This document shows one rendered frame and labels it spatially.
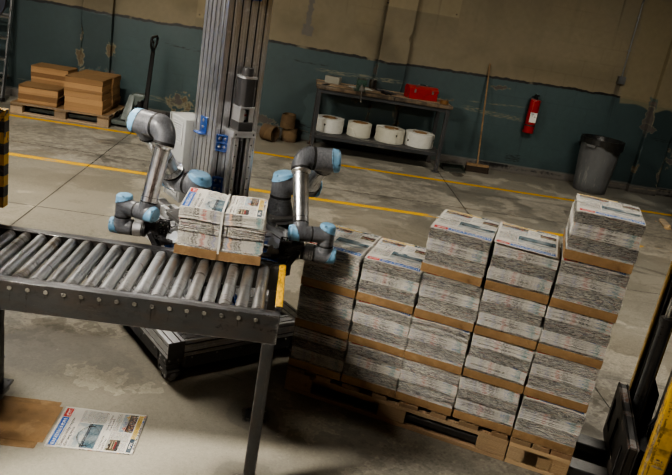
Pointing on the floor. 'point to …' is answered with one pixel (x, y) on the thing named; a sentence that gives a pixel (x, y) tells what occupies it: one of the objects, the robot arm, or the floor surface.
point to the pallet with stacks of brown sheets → (70, 94)
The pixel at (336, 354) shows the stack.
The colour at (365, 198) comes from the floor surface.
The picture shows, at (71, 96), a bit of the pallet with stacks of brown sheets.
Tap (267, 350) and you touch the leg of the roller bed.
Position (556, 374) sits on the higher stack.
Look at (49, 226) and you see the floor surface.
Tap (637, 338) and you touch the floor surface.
